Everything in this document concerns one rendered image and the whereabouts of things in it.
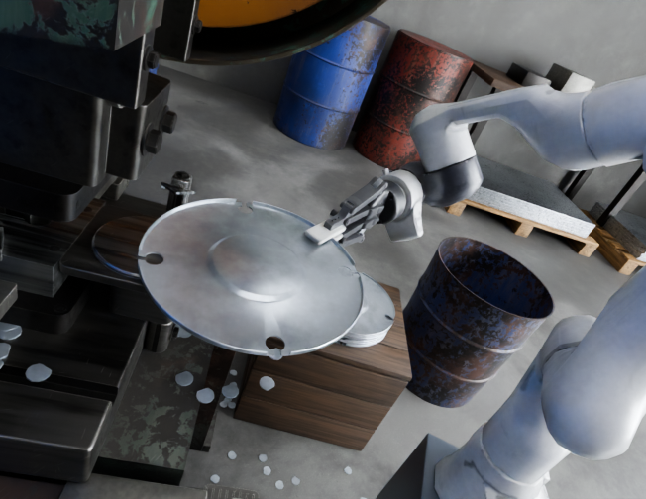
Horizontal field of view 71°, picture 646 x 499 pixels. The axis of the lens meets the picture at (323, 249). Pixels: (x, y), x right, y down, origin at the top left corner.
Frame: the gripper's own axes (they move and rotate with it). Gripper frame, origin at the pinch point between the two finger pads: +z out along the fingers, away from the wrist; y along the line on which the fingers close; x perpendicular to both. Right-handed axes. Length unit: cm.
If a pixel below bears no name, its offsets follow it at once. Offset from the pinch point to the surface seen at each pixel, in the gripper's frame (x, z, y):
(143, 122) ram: -9.2, 25.8, 17.9
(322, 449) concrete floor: 12, -24, -83
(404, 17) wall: -144, -293, -11
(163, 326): -4.5, 24.7, -7.9
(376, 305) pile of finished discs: 1, -46, -45
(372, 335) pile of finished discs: 6, -34, -44
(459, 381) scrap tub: 32, -72, -72
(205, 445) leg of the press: -11, 1, -77
